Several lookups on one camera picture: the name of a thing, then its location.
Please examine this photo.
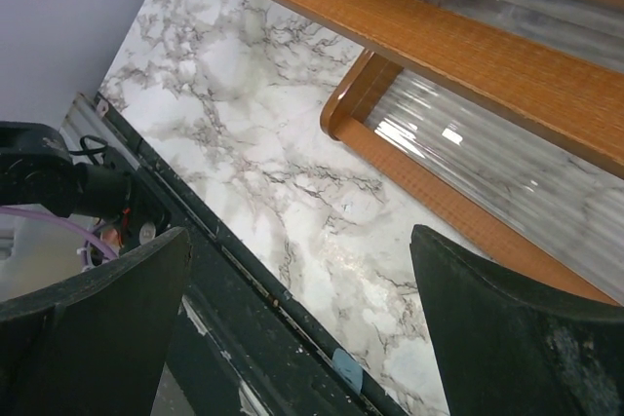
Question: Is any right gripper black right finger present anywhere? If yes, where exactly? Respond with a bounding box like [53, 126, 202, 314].
[410, 225, 623, 415]

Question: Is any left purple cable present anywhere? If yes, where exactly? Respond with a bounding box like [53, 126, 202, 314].
[0, 207, 121, 271]

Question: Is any orange wooden shelf rack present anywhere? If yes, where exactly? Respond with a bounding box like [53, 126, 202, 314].
[272, 0, 623, 303]

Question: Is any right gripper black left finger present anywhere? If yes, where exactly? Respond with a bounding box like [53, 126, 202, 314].
[1, 228, 190, 415]

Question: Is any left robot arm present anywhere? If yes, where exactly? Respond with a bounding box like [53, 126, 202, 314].
[1, 121, 171, 249]

